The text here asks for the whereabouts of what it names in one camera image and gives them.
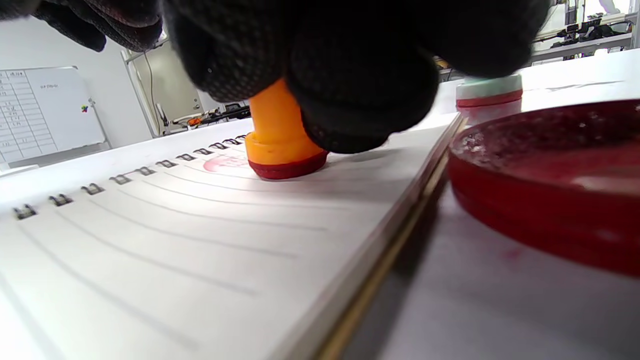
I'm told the orange reward stamp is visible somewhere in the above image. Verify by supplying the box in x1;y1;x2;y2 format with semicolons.
244;77;330;181

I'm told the white gridded whiteboard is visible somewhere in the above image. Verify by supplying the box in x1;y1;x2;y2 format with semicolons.
0;66;111;168

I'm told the person's left hand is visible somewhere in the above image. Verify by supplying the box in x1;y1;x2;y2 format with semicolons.
0;0;164;53

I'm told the red round ink pad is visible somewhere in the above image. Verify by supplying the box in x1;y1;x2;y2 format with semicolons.
447;98;640;278

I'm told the spiral lined notebook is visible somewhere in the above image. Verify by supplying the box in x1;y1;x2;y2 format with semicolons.
0;112;467;360

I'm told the person's right hand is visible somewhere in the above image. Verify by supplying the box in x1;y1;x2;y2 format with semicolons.
162;0;551;154

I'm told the green reward stamp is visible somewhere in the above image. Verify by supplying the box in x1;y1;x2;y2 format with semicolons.
455;74;524;126

